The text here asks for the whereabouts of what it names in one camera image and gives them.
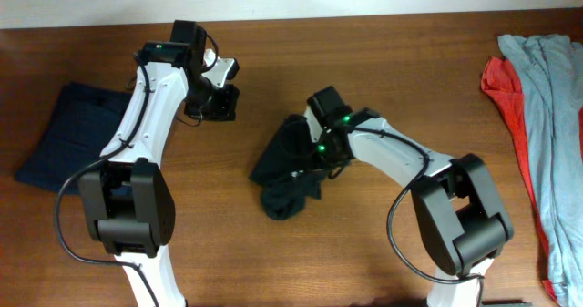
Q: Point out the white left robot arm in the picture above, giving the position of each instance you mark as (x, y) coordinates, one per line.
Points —
(127, 202)

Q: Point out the folded navy blue garment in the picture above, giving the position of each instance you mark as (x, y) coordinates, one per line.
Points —
(84, 120)

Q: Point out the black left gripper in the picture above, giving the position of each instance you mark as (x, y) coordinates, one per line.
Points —
(223, 110)

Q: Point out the grey t-shirt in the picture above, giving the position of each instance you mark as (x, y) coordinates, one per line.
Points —
(550, 72)

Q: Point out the red t-shirt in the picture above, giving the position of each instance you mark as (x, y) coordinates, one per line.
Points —
(500, 82)

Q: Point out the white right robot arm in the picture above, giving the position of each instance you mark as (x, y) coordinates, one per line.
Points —
(462, 220)

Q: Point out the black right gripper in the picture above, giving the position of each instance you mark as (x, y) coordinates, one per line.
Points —
(341, 160)

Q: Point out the black Nike t-shirt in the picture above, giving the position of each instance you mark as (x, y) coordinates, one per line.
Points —
(288, 170)

